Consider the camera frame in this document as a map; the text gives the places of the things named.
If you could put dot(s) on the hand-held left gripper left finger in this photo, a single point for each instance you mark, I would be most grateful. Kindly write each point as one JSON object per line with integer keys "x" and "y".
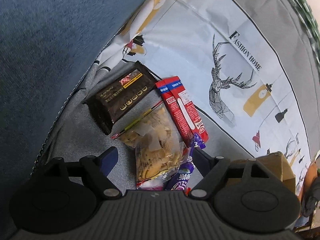
{"x": 111, "y": 160}

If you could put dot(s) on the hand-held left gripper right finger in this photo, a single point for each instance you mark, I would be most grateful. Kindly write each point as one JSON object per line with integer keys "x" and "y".
{"x": 202, "y": 158}

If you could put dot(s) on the purple snack packet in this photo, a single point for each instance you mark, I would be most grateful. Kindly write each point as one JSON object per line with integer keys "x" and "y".
{"x": 180, "y": 177}

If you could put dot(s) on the clear biscuit packet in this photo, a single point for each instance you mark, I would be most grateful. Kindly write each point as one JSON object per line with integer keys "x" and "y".
{"x": 155, "y": 145}

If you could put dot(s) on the red white-striped snack packet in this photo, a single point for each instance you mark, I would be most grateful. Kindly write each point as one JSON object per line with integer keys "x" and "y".
{"x": 182, "y": 110}

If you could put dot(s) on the black snack packet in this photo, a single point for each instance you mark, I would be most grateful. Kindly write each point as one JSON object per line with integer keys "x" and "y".
{"x": 120, "y": 97}

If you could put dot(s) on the brown cardboard box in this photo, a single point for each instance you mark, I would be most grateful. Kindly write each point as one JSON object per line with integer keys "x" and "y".
{"x": 277, "y": 165}

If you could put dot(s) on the black jacket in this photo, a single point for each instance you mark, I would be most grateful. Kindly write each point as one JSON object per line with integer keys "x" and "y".
{"x": 310, "y": 205}

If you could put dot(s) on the green checked blanket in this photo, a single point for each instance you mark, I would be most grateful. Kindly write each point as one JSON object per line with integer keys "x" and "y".
{"x": 307, "y": 17}

